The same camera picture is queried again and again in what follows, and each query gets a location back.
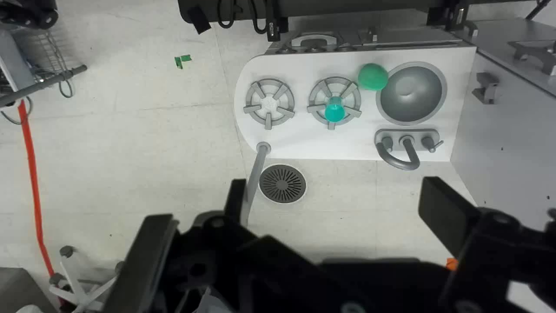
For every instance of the teal ball toy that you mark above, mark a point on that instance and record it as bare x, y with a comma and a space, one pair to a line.
334, 110

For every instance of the green tape piece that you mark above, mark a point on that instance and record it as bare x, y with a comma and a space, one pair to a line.
182, 60

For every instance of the black frame bar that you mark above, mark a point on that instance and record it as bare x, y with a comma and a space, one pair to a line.
243, 9

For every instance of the green plush ball toy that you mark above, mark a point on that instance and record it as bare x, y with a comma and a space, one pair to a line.
372, 77

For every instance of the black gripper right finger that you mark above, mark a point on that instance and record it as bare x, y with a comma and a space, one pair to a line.
446, 215

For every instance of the gray cabinet latch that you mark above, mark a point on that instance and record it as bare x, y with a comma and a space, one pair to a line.
486, 88

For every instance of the gray round strainer disc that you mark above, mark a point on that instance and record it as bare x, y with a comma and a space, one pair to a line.
281, 183

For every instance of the white toy kitchen counter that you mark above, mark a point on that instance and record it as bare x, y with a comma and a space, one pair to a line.
300, 142

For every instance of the gray toy stove burner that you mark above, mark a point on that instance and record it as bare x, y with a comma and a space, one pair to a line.
320, 93
269, 121

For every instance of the gray toy sink bowl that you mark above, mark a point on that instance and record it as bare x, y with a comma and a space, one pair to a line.
410, 93

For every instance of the gray toy faucet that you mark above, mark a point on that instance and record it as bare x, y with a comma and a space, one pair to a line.
400, 164

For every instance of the gray metal stand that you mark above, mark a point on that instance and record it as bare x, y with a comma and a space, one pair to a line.
22, 81

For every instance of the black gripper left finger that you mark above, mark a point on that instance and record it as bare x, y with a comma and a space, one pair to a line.
234, 201

